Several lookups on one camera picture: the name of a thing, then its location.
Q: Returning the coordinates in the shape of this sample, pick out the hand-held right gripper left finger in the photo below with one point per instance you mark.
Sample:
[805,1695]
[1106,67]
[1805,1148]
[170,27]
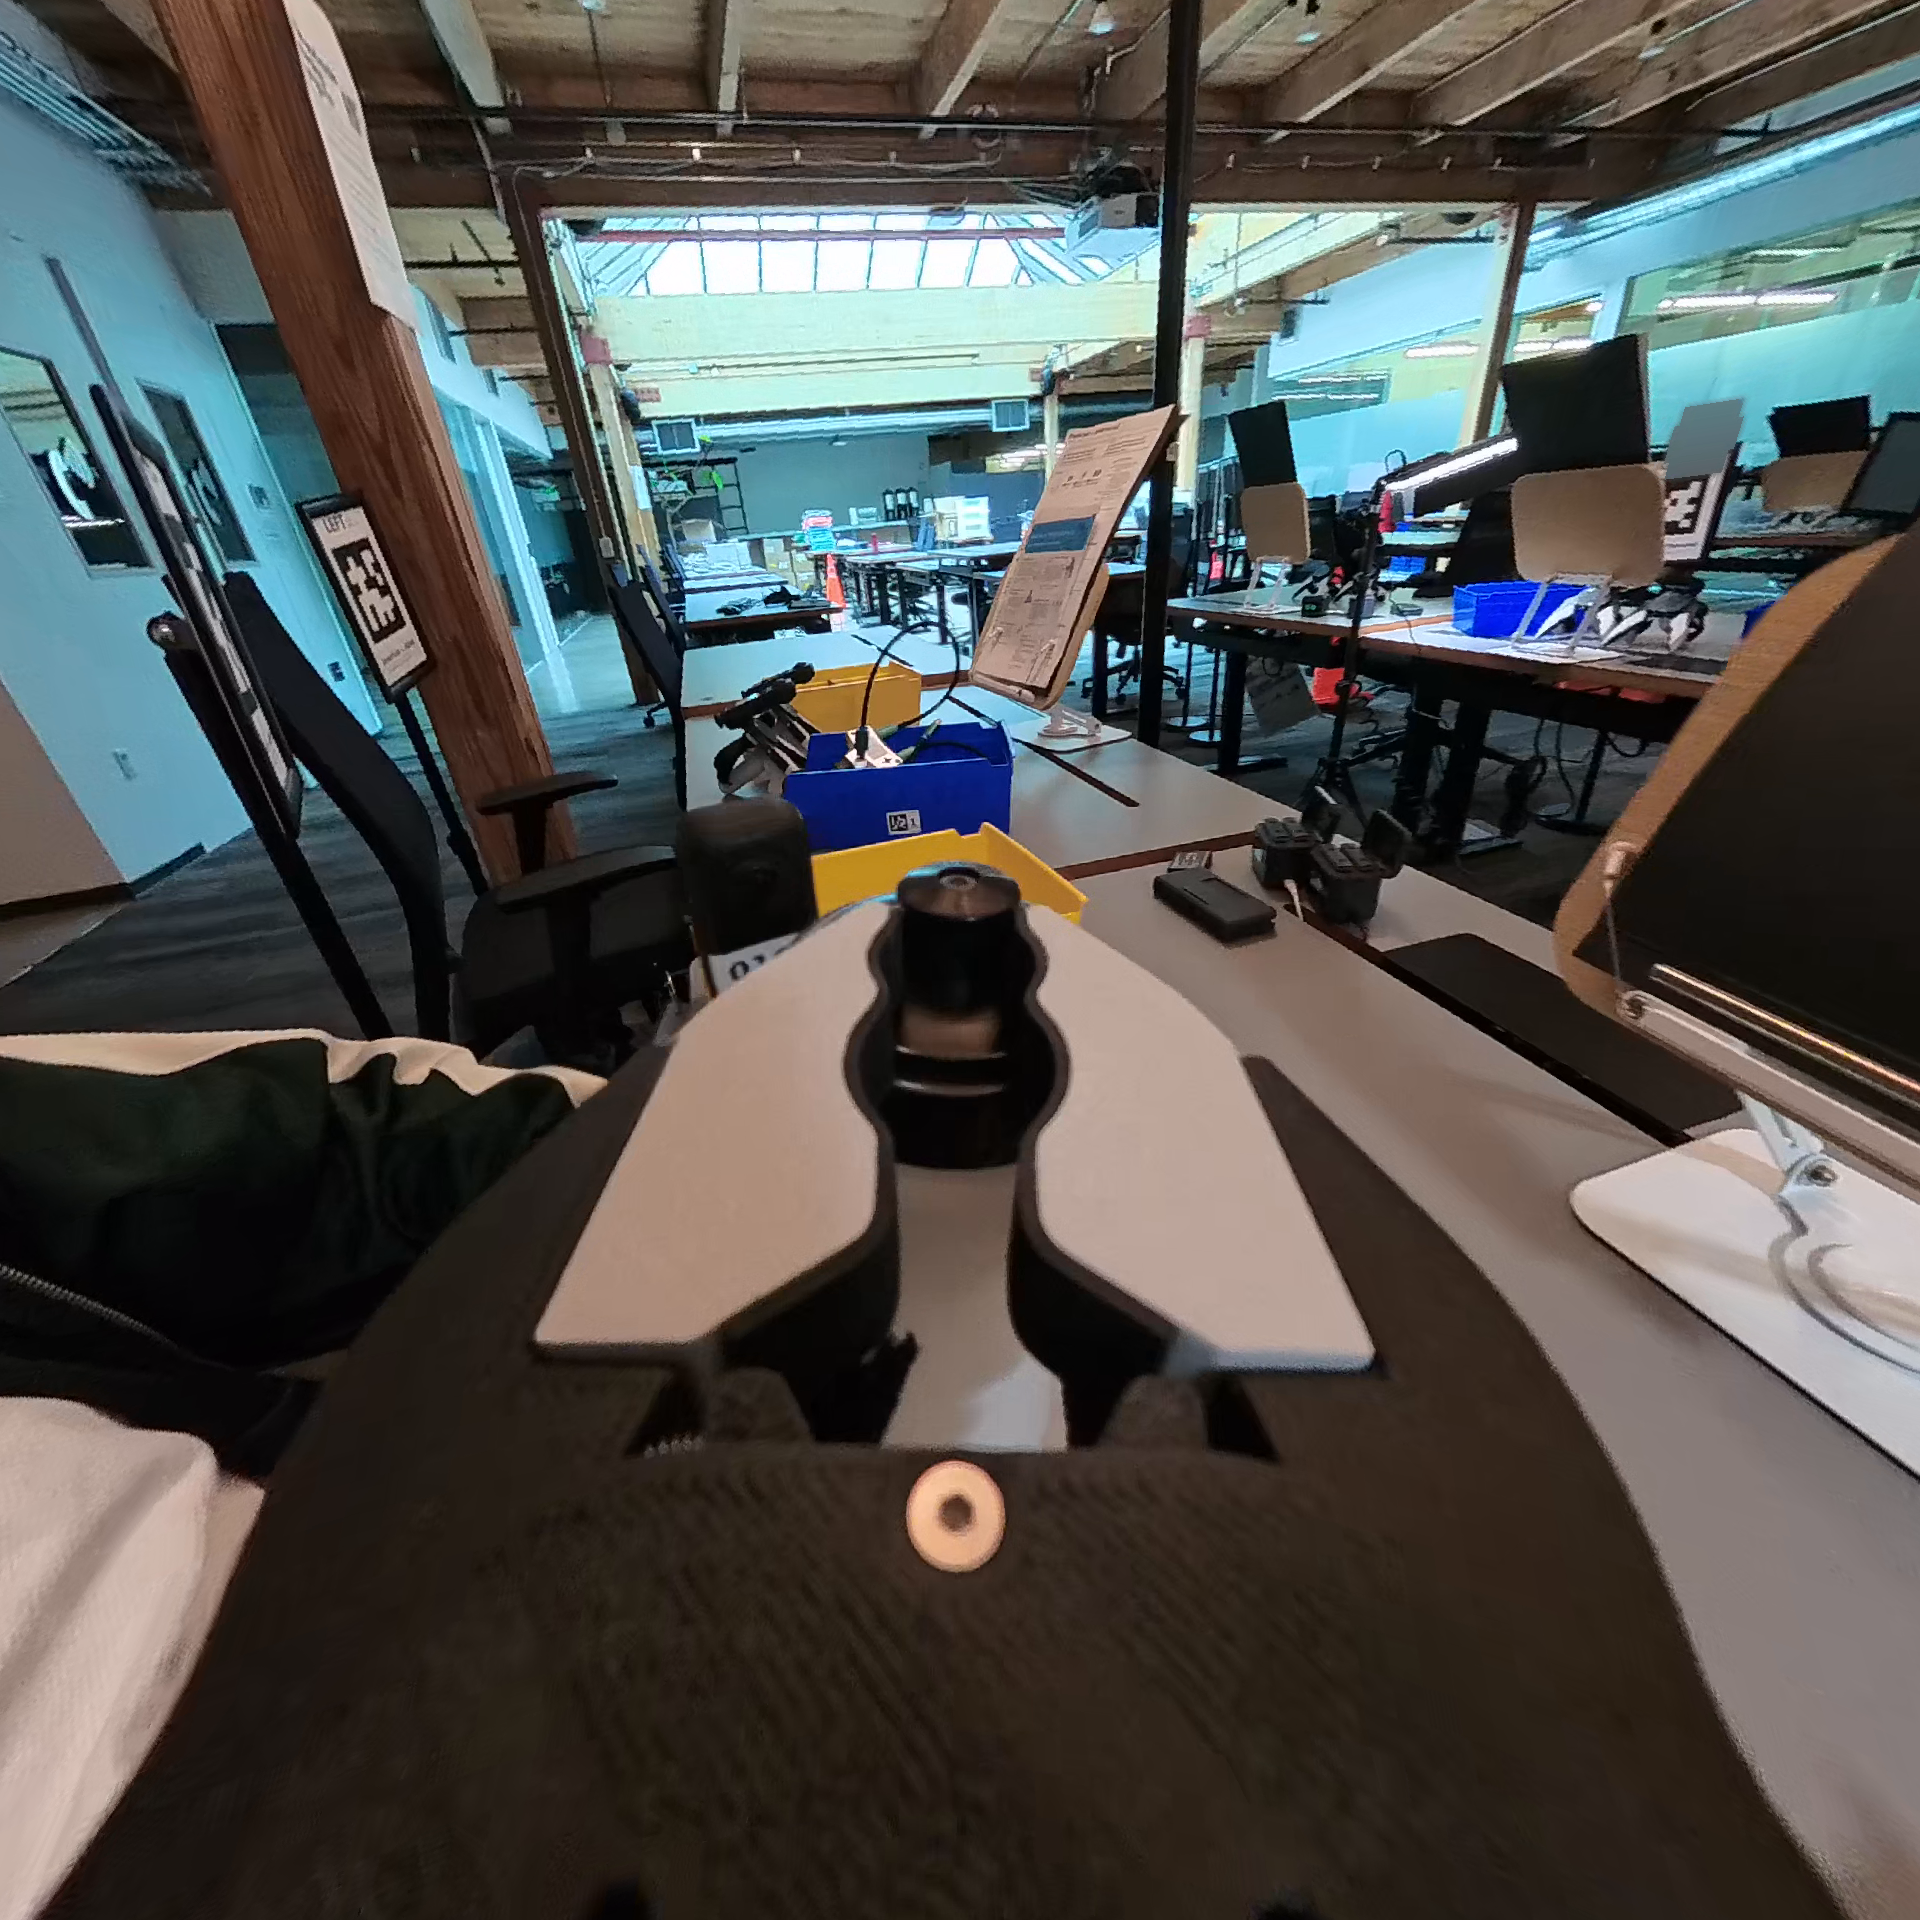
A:
[720,1170]

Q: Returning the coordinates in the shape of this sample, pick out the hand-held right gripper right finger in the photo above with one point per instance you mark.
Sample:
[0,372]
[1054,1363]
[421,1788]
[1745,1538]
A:
[1184,1185]

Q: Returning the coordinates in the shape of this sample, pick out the black cylindrical mount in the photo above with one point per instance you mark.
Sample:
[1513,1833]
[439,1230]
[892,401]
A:
[957,931]

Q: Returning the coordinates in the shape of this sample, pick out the grey desk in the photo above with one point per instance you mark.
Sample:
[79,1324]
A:
[1141,796]
[1425,1200]

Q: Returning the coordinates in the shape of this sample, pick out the black desk mat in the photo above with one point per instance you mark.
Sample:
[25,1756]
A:
[1545,1036]

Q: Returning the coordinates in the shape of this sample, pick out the black clamp tool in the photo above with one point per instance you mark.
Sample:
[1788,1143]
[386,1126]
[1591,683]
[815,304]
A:
[758,734]

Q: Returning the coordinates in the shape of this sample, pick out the black office chair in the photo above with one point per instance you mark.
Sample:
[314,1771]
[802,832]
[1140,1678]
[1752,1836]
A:
[556,931]
[645,644]

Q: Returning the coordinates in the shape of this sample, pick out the yellow plastic bin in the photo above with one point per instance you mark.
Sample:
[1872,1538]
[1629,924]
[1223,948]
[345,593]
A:
[869,698]
[1037,874]

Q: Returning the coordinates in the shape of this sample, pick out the small flat black device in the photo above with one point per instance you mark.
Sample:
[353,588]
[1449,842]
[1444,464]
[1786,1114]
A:
[1215,905]

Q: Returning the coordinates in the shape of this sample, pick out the black battery charger case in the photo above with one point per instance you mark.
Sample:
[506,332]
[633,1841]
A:
[1286,855]
[1359,868]

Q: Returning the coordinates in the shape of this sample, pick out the paper document on stand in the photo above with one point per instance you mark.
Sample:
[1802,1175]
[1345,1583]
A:
[1073,556]

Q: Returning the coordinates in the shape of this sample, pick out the black framed marker sign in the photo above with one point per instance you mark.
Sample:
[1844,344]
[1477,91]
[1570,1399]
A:
[368,593]

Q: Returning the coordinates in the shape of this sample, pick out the person's dark green jacket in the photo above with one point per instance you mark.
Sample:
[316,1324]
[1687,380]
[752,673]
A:
[225,1185]

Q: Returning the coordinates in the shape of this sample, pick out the white screen stand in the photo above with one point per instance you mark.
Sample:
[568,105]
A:
[1680,1230]

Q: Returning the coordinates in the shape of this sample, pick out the black sign stand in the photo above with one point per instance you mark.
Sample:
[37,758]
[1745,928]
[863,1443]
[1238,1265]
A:
[225,675]

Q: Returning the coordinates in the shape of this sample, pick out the long work table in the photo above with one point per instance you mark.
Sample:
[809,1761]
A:
[1289,618]

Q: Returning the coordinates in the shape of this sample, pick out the small tan cardboard panel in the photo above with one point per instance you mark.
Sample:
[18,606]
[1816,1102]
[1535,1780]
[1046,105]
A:
[1277,522]

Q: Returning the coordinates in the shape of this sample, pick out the small blue plastic bin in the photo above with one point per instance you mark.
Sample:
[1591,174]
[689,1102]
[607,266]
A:
[1506,614]

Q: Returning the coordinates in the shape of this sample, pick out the narrow black monitor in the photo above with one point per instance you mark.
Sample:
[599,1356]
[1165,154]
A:
[1263,441]

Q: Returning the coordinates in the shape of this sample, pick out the black screen with tan backing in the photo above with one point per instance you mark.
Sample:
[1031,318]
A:
[1799,826]

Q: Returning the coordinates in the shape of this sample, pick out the person's white garment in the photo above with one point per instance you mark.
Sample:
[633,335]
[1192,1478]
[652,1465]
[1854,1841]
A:
[90,1576]

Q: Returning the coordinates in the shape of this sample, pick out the ceiling projector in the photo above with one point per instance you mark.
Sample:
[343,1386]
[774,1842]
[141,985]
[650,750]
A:
[1113,223]

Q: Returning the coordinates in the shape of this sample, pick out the white light bar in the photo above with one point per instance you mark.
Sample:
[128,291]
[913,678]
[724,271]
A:
[1448,463]

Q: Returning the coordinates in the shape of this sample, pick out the white marker tag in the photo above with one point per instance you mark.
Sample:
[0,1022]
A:
[1693,518]

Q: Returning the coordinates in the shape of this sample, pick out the wooden support post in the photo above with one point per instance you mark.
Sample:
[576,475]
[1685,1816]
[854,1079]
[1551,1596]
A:
[389,451]

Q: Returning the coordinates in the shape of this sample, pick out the white paper sheet on post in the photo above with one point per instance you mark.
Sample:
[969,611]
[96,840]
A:
[353,182]

